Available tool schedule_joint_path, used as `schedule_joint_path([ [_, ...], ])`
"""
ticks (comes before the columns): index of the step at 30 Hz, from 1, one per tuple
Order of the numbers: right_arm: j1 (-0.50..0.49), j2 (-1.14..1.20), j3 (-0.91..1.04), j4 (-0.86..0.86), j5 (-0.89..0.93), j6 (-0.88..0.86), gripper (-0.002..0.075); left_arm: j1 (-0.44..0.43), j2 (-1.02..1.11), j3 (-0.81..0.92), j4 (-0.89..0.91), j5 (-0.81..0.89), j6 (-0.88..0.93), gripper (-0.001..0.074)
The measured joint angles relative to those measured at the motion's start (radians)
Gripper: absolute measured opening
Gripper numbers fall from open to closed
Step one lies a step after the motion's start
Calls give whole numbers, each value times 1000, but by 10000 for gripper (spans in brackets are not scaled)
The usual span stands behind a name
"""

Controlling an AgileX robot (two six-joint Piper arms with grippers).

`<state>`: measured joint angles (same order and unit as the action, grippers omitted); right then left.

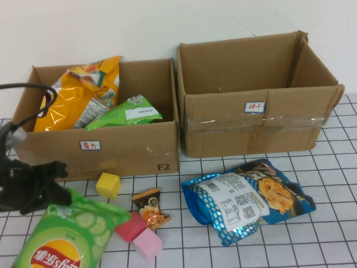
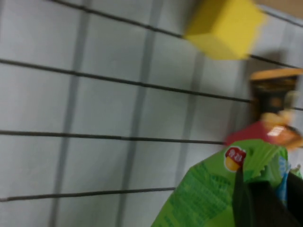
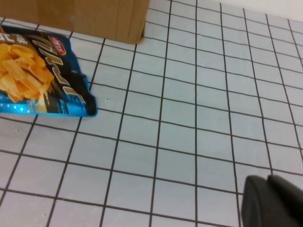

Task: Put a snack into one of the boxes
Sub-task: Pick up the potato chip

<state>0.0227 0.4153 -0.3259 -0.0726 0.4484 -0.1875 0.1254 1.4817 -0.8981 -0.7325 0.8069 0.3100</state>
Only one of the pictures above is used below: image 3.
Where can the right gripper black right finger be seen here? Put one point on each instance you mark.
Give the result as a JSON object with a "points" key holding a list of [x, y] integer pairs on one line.
{"points": [[288, 203]]}

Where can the taped cardboard box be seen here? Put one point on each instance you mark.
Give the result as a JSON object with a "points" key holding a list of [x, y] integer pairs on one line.
{"points": [[82, 16]]}

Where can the blue shrimp chips bag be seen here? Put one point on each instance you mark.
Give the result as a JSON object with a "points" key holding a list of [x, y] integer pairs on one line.
{"points": [[23, 71]]}

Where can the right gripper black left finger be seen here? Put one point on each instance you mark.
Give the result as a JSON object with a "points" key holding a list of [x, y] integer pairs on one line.
{"points": [[255, 203]]}

